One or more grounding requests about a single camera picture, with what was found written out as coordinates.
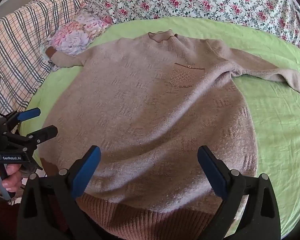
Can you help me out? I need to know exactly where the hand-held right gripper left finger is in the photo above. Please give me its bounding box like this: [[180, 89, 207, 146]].
[[16, 145, 102, 240]]

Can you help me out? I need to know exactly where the person's left hand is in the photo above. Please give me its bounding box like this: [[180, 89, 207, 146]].
[[0, 164, 25, 201]]

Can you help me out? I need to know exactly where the beige knit sweater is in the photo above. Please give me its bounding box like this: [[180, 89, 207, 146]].
[[41, 30, 300, 240]]

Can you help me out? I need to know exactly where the dark red cloth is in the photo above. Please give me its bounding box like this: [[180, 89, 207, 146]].
[[0, 197, 22, 240]]

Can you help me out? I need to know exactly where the green bed sheet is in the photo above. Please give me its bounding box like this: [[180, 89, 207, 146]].
[[20, 17, 300, 240]]

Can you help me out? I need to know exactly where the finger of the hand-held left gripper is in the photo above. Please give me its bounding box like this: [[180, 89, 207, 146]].
[[0, 107, 42, 132], [17, 125, 58, 153]]

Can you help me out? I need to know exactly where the pastel floral pillow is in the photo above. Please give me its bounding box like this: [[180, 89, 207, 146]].
[[40, 4, 113, 72]]

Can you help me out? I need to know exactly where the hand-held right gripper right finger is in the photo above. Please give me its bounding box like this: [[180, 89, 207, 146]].
[[197, 145, 282, 240]]

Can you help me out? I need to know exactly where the plaid blanket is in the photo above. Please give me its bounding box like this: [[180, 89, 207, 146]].
[[0, 0, 95, 115]]

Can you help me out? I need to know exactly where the red floral quilt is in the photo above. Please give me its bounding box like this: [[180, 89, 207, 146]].
[[86, 0, 300, 55]]

